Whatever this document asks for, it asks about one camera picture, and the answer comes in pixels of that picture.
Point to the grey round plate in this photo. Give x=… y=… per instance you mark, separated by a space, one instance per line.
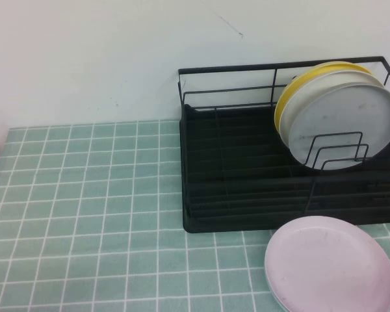
x=344 y=113

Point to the white round plate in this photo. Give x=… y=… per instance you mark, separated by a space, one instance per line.
x=299 y=97

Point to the yellow round plate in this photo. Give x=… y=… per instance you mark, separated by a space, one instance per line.
x=287 y=93

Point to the green tile pattern tablecloth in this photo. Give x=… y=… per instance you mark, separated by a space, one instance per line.
x=84 y=211

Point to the pink round plate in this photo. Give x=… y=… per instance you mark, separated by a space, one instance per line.
x=328 y=266

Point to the black plastic drip tray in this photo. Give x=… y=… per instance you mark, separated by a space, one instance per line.
x=247 y=225

